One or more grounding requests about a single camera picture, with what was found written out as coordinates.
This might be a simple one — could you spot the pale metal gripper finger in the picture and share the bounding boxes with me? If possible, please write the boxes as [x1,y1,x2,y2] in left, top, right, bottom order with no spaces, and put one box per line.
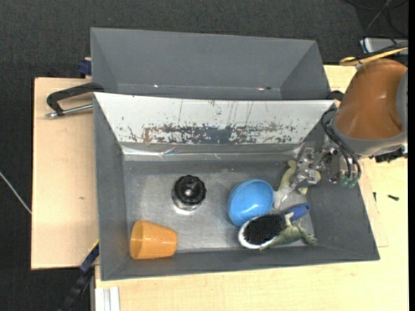
[288,167,307,189]
[279,170,321,204]

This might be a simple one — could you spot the pale yellow toy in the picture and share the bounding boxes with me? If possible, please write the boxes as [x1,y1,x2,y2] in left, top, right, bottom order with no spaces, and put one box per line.
[279,159,322,196]

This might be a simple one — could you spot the green toy dinosaur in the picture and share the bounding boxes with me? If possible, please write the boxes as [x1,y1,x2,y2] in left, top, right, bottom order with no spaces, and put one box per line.
[267,220,318,248]

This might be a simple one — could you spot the blue plastic egg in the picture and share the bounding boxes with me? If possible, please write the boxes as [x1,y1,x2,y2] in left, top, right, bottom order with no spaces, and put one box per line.
[226,179,275,227]

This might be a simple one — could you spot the black round knob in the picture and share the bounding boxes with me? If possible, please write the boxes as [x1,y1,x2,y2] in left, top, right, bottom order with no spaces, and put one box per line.
[171,174,208,211]

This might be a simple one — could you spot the grey metal bin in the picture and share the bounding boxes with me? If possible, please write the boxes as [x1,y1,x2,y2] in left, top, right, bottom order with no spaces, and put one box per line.
[89,27,381,281]

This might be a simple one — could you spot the orange plastic cup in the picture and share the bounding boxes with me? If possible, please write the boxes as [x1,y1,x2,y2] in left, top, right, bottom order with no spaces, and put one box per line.
[129,219,178,260]

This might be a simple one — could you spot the pale wood board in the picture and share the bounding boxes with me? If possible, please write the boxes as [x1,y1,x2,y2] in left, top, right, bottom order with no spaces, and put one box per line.
[30,76,100,270]

